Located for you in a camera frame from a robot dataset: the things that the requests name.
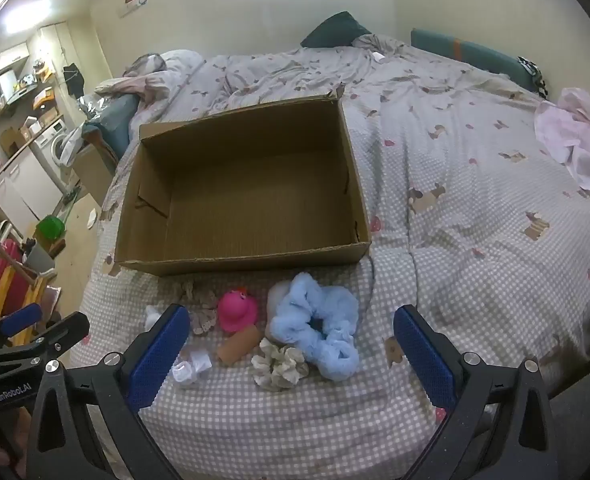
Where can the pink suitcase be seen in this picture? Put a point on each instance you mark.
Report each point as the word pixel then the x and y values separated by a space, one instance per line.
pixel 2 270

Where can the teal rolled mat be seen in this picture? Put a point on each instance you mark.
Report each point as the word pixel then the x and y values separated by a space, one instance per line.
pixel 475 55

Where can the white cabinet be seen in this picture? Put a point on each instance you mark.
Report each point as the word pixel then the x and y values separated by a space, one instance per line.
pixel 22 190

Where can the white fluffy ball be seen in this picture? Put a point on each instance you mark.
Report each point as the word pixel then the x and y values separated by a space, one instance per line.
pixel 276 294

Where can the brown bedside box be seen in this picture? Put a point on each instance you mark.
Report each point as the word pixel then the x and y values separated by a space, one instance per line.
pixel 92 172

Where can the black hanging garment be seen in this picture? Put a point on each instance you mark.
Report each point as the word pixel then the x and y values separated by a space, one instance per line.
pixel 73 79

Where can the white washing machine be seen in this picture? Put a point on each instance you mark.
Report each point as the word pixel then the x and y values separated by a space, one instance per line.
pixel 57 147

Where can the blue fluffy scrunchie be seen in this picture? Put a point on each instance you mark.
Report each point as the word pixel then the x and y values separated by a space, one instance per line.
pixel 295 327

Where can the grey bin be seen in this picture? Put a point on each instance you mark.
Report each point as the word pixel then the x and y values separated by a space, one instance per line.
pixel 39 259

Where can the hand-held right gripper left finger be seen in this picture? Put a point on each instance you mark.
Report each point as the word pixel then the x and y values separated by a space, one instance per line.
pixel 156 355

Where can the wooden rack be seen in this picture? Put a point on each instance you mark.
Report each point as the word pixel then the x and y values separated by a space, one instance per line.
pixel 15 272

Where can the grey white scrunchie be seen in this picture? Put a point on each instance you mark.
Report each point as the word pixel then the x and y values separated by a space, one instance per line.
pixel 279 367

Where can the small white scrunchie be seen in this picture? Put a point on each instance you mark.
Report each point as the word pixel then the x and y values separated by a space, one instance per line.
pixel 191 367

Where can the beige lace-trimmed scrunchie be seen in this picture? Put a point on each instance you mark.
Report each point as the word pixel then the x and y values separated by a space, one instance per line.
pixel 202 317

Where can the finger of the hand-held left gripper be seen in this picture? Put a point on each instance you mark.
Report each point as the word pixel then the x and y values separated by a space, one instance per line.
pixel 21 319
pixel 62 332

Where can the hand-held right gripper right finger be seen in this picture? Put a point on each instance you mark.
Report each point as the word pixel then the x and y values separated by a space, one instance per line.
pixel 425 360

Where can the white paper scrap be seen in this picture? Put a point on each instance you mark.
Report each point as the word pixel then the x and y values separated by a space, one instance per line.
pixel 92 217

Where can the crumpled pink cloth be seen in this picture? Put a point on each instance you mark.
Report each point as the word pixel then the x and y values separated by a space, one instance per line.
pixel 575 135

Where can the pink grey clothing pile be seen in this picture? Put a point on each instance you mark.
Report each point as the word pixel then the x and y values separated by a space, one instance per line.
pixel 150 75

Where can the dark green pillow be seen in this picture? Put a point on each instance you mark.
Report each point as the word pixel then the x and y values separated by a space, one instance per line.
pixel 335 30

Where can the small white cloth piece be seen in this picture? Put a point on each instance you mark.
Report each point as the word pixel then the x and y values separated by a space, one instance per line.
pixel 152 316

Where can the blue grey cloth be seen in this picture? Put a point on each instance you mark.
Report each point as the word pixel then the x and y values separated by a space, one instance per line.
pixel 112 120

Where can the brown cardboard box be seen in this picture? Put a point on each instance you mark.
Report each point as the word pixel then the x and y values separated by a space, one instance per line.
pixel 255 210

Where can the green plastic container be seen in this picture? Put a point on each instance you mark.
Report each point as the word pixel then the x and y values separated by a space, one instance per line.
pixel 51 229

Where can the black white patterned item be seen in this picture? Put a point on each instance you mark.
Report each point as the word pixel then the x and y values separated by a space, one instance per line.
pixel 535 75

